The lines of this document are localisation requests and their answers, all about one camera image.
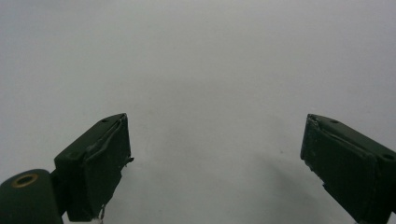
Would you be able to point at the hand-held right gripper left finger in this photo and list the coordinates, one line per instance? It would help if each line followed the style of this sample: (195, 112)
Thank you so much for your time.
(93, 165)

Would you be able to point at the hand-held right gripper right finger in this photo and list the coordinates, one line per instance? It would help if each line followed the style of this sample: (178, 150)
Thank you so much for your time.
(348, 165)

